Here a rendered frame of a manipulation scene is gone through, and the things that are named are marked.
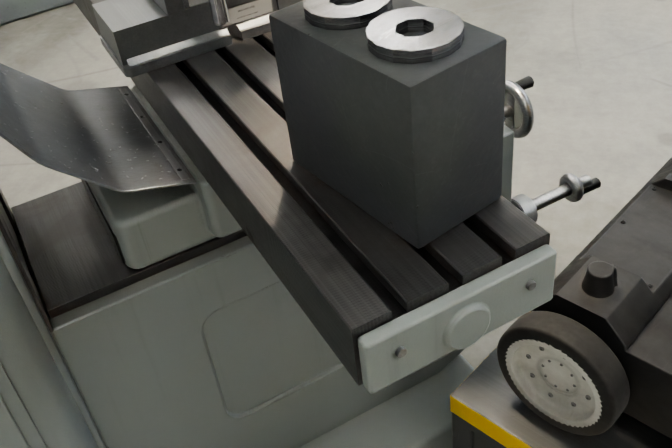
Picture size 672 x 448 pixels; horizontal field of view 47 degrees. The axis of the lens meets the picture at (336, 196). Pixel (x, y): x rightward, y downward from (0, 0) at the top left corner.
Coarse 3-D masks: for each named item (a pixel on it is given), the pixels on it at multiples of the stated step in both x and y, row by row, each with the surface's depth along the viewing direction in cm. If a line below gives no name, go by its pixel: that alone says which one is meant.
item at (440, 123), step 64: (320, 0) 78; (384, 0) 77; (320, 64) 76; (384, 64) 69; (448, 64) 68; (320, 128) 82; (384, 128) 72; (448, 128) 71; (384, 192) 77; (448, 192) 76
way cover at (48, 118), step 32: (0, 64) 114; (0, 96) 101; (32, 96) 111; (64, 96) 119; (96, 96) 122; (128, 96) 123; (0, 128) 89; (32, 128) 100; (64, 128) 106; (96, 128) 112; (128, 128) 114; (64, 160) 97; (96, 160) 103; (160, 160) 107; (128, 192) 99
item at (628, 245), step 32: (640, 192) 135; (608, 224) 130; (640, 224) 128; (576, 256) 125; (608, 256) 123; (640, 256) 122; (576, 288) 115; (608, 288) 112; (640, 288) 115; (576, 320) 114; (608, 320) 110; (640, 320) 113; (640, 352) 110; (640, 384) 112; (640, 416) 115
